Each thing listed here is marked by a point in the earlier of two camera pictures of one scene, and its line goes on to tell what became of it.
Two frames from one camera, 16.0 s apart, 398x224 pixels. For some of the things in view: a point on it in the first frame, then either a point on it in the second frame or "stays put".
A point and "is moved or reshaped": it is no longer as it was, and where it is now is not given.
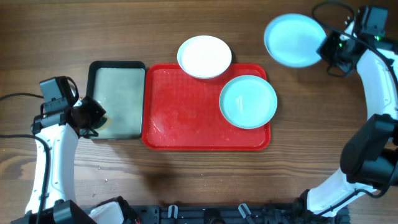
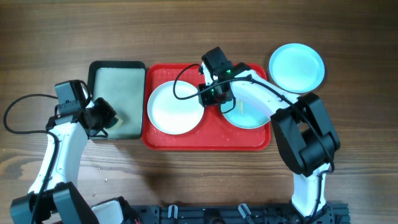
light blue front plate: (292, 40) → (296, 68)
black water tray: (119, 86) stays put
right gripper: (324, 48) → (204, 99)
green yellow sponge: (107, 124) is moved or reshaped
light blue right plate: (248, 101) stays put
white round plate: (204, 56) → (183, 88)
